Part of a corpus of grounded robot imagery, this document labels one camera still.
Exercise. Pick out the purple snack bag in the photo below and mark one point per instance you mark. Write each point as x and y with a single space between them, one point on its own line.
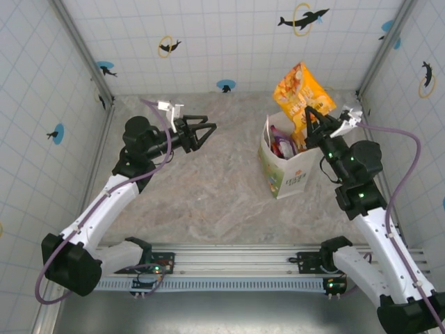
283 144

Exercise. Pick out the yellow snack bag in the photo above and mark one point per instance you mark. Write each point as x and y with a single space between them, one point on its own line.
299 94

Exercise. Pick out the white paper bag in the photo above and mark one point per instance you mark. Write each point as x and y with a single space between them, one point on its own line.
292 177

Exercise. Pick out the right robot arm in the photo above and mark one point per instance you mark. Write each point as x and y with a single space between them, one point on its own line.
375 236

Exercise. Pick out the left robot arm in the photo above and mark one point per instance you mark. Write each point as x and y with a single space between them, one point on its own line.
97 212

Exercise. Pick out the right black controller box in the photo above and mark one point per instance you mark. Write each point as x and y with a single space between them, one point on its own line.
335 286

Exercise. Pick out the black controller box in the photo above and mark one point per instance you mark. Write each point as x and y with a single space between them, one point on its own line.
335 286
140 286

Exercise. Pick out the left black controller box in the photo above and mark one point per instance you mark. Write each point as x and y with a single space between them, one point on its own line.
140 286

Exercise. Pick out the grey metal sheet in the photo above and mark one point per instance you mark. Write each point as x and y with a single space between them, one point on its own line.
226 313

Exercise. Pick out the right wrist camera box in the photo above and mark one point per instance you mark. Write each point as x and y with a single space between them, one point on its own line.
349 120

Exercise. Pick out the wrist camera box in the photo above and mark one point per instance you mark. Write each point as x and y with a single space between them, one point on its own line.
349 120
174 113

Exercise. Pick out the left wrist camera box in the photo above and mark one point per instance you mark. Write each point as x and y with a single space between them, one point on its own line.
174 113

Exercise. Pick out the aluminium table side rail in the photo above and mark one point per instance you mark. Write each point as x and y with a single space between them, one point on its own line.
98 156
372 136

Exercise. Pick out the aluminium frame post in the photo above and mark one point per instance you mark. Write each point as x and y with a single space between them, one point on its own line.
80 45
387 45

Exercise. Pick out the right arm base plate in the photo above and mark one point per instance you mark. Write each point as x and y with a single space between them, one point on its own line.
307 261

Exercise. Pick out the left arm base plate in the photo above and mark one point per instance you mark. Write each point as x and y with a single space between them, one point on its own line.
165 261

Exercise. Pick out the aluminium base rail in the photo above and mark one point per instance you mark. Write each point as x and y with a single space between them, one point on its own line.
236 259

